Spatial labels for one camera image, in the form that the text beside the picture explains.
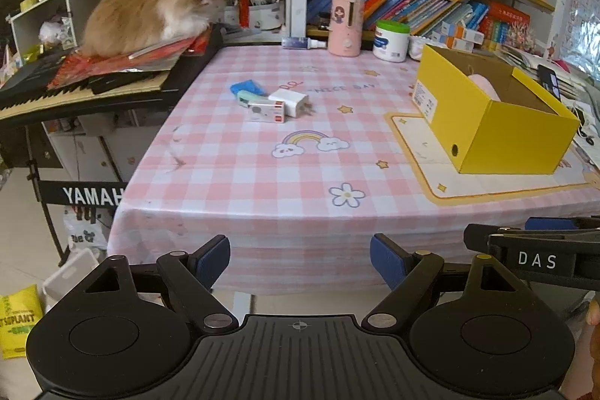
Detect mint green device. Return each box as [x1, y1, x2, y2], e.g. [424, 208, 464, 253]
[236, 90, 268, 108]

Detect orange white cat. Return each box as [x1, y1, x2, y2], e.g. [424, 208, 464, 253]
[79, 0, 225, 58]

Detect pink plush toy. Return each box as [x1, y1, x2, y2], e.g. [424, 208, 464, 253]
[468, 74, 500, 102]

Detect pink checkered tablecloth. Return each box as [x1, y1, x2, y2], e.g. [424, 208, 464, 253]
[109, 46, 599, 295]

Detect pink cylindrical humidifier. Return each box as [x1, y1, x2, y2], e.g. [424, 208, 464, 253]
[327, 0, 365, 58]

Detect black smartphone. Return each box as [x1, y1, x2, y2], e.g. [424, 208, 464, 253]
[536, 65, 560, 100]

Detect black Yamaha keyboard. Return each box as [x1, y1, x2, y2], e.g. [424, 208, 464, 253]
[1, 24, 224, 129]

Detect red foil papers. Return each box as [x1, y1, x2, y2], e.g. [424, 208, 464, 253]
[47, 27, 223, 89]

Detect person's right hand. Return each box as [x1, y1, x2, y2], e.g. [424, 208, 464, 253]
[561, 298, 600, 399]

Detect keyboard stand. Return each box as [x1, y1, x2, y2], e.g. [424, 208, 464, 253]
[24, 127, 127, 267]

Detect row of colourful books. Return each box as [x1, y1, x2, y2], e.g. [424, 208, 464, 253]
[306, 0, 530, 40]

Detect white quilted purse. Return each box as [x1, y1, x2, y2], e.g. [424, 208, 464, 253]
[408, 36, 443, 61]

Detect yellow plastic bag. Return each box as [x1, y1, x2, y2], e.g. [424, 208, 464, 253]
[0, 284, 43, 360]

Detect white red small box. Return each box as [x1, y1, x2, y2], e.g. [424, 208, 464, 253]
[248, 99, 286, 124]

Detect white pen holder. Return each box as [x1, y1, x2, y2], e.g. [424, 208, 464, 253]
[222, 1, 285, 30]

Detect small spray bottle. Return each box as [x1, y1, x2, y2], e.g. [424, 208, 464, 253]
[282, 36, 327, 50]

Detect cream yellow-bordered desk mat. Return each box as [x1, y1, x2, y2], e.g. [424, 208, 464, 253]
[384, 113, 599, 206]

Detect yellow cardboard box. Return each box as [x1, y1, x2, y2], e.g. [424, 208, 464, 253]
[412, 46, 580, 175]

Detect stack of papers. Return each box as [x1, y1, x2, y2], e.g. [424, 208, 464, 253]
[495, 45, 585, 100]

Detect white floor storage bin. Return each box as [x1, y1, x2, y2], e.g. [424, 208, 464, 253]
[42, 248, 99, 313]

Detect white charger plug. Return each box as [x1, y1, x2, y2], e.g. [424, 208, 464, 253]
[267, 88, 313, 119]

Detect white jar green lid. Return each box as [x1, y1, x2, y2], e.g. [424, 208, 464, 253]
[372, 19, 410, 63]

